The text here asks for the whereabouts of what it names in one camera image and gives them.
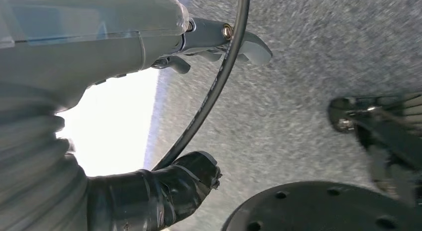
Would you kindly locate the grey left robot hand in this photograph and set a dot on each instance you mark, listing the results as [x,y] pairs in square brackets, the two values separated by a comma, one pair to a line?
[82,48]

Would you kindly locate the black metal base mechanism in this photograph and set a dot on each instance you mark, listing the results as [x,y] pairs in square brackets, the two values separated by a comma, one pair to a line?
[389,140]

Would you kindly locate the black round base plate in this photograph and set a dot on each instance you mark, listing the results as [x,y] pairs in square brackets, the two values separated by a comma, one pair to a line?
[323,209]

